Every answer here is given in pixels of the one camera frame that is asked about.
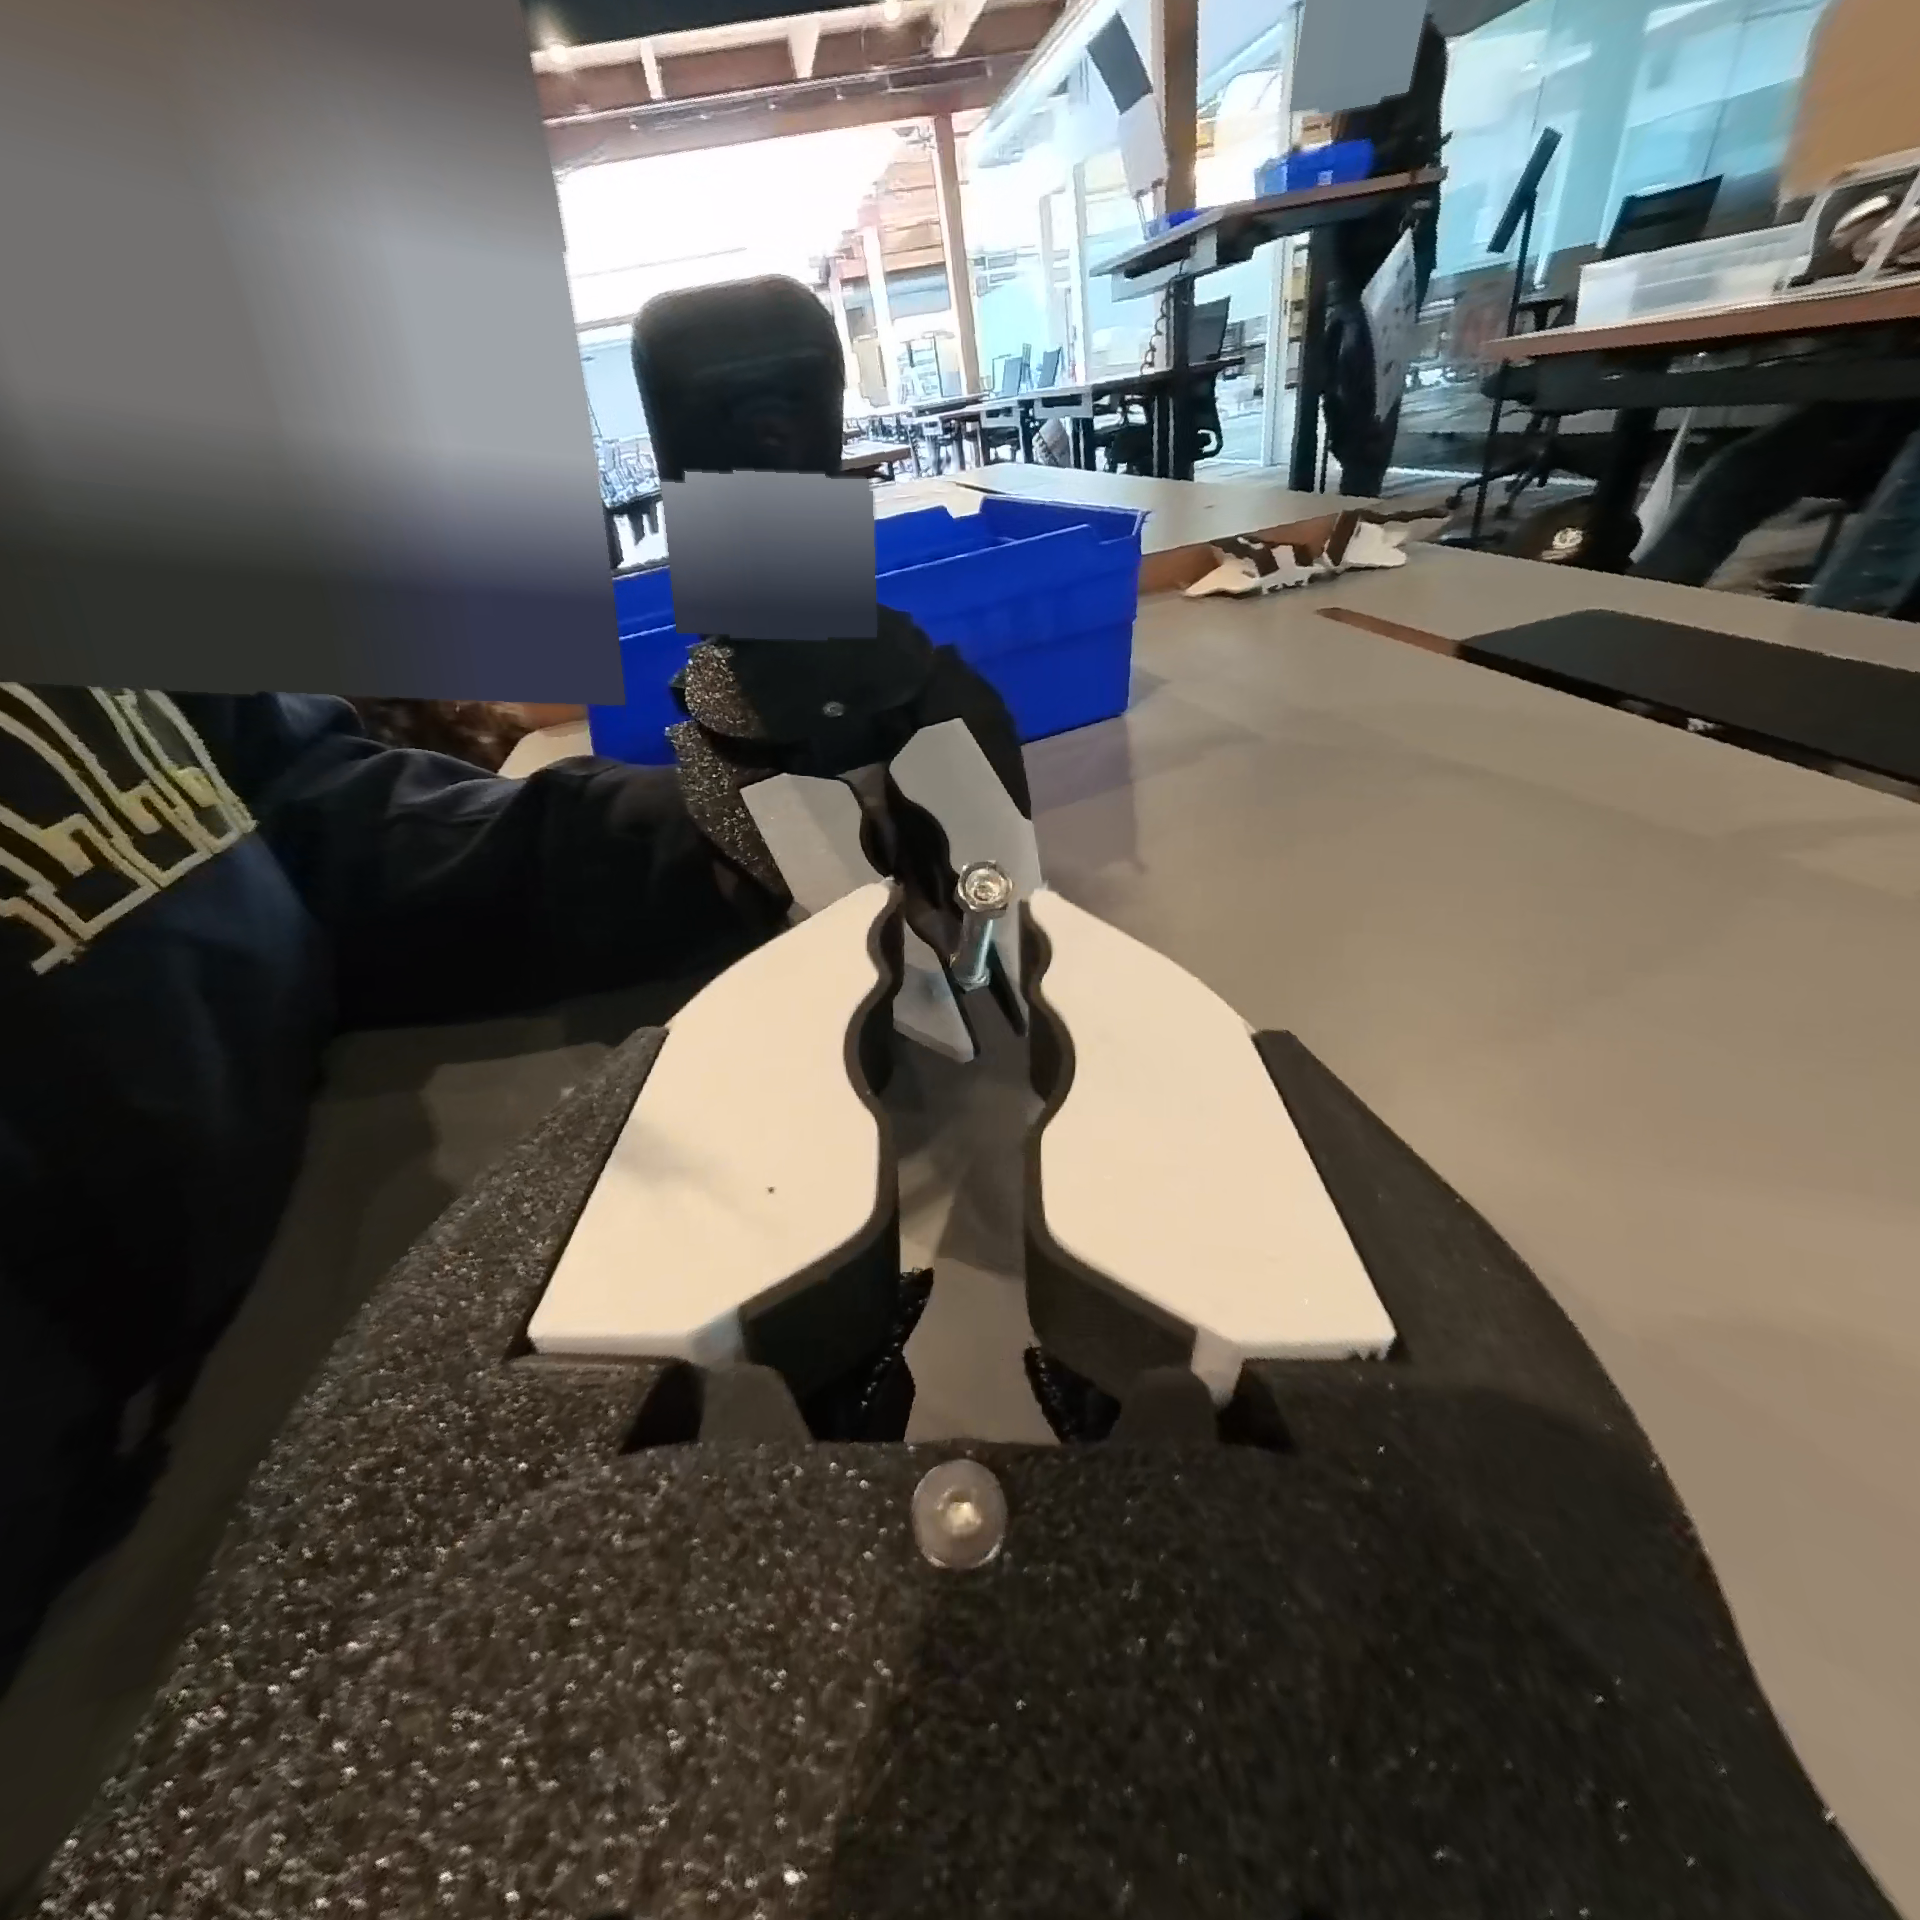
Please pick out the long wooden desk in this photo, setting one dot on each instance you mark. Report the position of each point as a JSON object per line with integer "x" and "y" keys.
{"x": 1723, "y": 332}

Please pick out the thick wooden support column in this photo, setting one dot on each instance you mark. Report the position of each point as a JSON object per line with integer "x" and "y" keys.
{"x": 1180, "y": 106}

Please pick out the wooden standing desk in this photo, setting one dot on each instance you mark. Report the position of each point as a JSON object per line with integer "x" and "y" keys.
{"x": 1184, "y": 248}

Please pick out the white black plastic part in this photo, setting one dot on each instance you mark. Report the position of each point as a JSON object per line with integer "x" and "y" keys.
{"x": 1364, "y": 546}
{"x": 1230, "y": 579}

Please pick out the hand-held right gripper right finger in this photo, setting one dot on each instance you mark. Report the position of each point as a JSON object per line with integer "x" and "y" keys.
{"x": 1200, "y": 1171}

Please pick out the blue plastic bin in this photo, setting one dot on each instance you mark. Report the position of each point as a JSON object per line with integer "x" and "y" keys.
{"x": 1020, "y": 628}

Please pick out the person's navy sweatshirt torso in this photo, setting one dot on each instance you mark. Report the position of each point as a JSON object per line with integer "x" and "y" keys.
{"x": 119, "y": 1124}

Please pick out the hanging black screen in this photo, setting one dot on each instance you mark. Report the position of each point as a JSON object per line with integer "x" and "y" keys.
{"x": 1122, "y": 62}

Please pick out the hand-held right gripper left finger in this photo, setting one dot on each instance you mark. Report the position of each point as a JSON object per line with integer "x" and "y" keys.
{"x": 720, "y": 1171}

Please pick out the black table mat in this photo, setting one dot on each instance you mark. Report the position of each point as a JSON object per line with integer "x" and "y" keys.
{"x": 1694, "y": 675}

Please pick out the dark office chair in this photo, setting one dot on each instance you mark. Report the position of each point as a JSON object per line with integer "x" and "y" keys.
{"x": 1770, "y": 509}

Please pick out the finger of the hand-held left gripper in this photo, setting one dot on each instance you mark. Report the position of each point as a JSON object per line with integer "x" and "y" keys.
{"x": 809, "y": 848}
{"x": 974, "y": 795}

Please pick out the dark mottled cloth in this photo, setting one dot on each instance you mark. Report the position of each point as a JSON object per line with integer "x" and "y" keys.
{"x": 464, "y": 723}

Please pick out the white box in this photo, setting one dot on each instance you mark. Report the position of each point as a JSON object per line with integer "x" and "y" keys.
{"x": 1680, "y": 276}

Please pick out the silver bolt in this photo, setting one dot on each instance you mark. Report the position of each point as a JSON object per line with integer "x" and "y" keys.
{"x": 988, "y": 886}

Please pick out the person's left forearm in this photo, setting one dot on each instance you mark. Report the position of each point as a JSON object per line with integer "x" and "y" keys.
{"x": 494, "y": 884}

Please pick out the small black monitor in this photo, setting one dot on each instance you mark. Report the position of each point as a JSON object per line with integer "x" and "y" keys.
{"x": 1664, "y": 218}

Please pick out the row of desks and chairs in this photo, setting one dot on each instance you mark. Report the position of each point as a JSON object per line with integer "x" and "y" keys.
{"x": 1050, "y": 404}

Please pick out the thin wooden support column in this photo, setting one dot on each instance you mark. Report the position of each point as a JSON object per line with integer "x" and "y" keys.
{"x": 955, "y": 253}

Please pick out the black bag with white logo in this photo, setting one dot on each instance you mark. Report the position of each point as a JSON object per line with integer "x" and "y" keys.
{"x": 1568, "y": 532}

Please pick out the white black device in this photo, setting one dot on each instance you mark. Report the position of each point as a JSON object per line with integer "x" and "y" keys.
{"x": 1860, "y": 224}

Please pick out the grey wood-edged table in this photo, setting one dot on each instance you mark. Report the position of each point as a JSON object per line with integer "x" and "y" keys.
{"x": 1108, "y": 494}

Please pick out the large blue storage bin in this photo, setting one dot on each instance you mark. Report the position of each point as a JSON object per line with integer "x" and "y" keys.
{"x": 1316, "y": 168}

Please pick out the tilted black monitor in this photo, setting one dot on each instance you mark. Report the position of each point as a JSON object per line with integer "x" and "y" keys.
{"x": 1527, "y": 187}

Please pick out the small blue storage bin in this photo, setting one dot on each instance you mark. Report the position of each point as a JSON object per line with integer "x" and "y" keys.
{"x": 1175, "y": 224}

